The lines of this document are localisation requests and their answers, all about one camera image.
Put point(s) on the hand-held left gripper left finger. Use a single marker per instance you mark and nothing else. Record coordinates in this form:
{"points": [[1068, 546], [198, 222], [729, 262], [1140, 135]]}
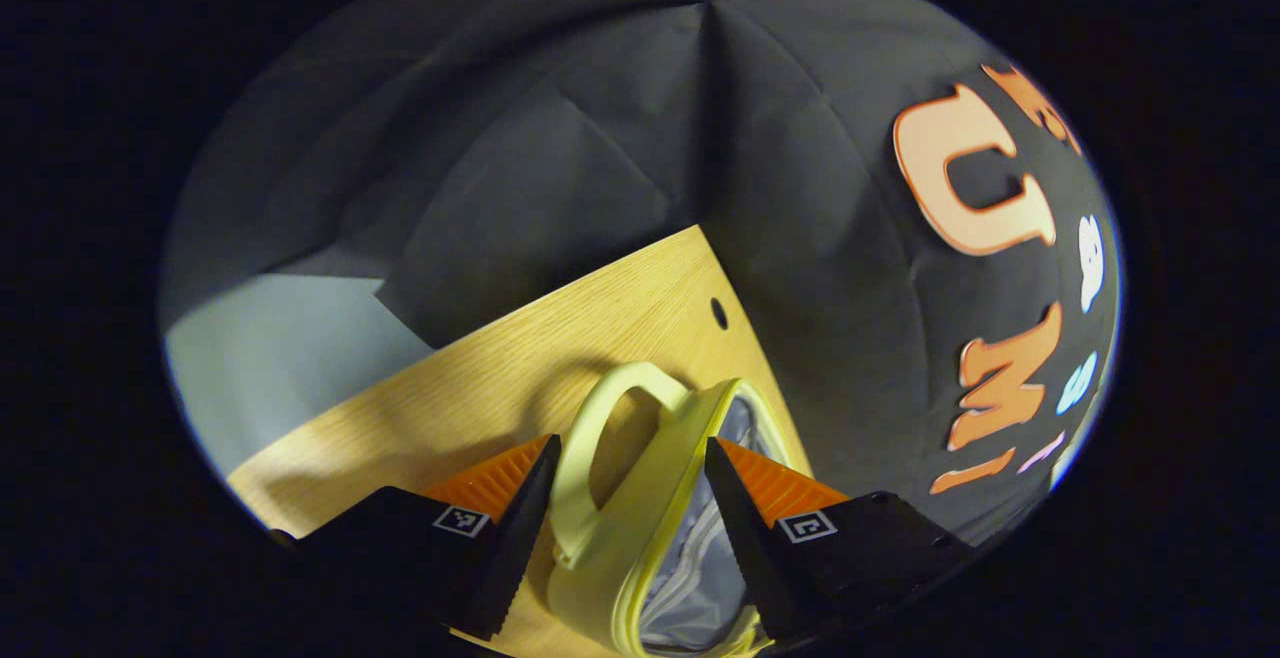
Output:
{"points": [[520, 528]]}

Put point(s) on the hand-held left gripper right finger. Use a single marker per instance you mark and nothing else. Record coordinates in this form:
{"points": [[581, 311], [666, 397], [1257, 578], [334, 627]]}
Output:
{"points": [[745, 538]]}

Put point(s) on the pale yellow suitcase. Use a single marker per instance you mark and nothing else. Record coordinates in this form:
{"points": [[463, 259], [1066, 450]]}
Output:
{"points": [[610, 548]]}

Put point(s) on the black backdrop cloth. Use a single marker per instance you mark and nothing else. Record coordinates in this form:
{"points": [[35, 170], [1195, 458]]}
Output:
{"points": [[600, 138]]}

